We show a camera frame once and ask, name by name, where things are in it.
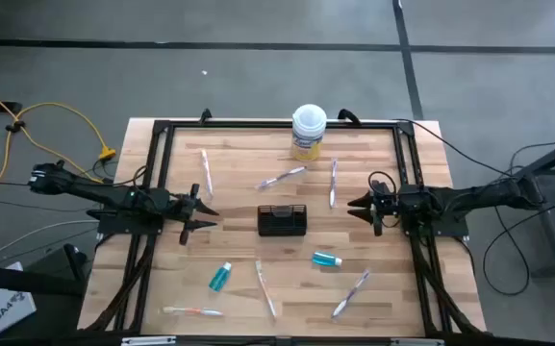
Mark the black angled beam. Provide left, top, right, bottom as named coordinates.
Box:
left=0, top=242, right=89, bottom=297

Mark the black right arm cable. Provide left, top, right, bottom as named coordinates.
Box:
left=391, top=117, right=555, bottom=182

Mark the blue mouthwash bottle white cap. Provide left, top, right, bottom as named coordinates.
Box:
left=208, top=260, right=233, bottom=293
left=311, top=251, right=343, bottom=268

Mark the silver aluminium bar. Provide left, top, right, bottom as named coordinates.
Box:
left=120, top=335, right=177, bottom=346
left=390, top=337, right=446, bottom=346

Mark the white yellow wipes canister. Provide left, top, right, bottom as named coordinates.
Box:
left=290, top=103, right=328, bottom=162

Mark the yellow extension cable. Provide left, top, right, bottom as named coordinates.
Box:
left=0, top=79, right=117, bottom=220

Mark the white floor cable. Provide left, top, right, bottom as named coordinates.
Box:
left=0, top=218, right=100, bottom=265

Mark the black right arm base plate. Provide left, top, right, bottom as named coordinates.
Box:
left=401, top=210, right=470, bottom=239

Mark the black wire caddy basket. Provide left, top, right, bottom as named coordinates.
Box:
left=256, top=204, right=309, bottom=237

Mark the black floor cable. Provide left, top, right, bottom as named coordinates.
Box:
left=481, top=196, right=555, bottom=297

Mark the purple toothbrush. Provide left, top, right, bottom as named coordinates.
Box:
left=255, top=165, right=309, bottom=191
left=330, top=268, right=371, bottom=320
left=328, top=157, right=340, bottom=210

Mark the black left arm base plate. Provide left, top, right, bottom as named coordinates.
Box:
left=87, top=207, right=165, bottom=237

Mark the orange toothbrush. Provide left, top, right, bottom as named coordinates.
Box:
left=254, top=259, right=278, bottom=321
left=199, top=147, right=214, bottom=201
left=161, top=305, right=225, bottom=318

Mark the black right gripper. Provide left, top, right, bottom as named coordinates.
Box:
left=346, top=179, right=403, bottom=237

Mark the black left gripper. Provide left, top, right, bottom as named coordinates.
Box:
left=164, top=183, right=220, bottom=246

